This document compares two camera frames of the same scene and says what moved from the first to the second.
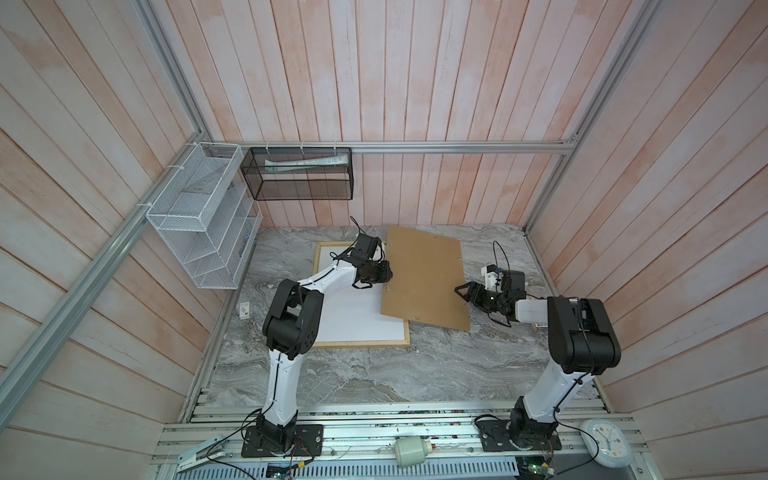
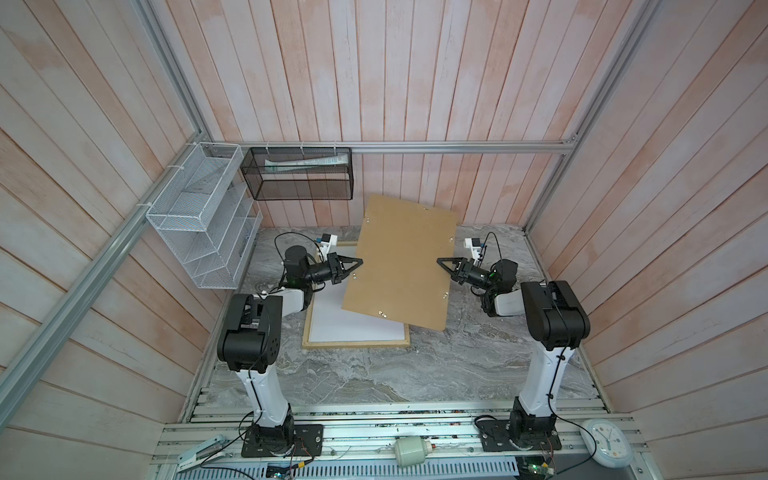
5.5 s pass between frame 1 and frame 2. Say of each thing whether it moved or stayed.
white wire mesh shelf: stayed
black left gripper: moved
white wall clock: stayed
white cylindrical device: stayed
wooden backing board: moved
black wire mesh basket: stayed
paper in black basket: stayed
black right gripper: moved
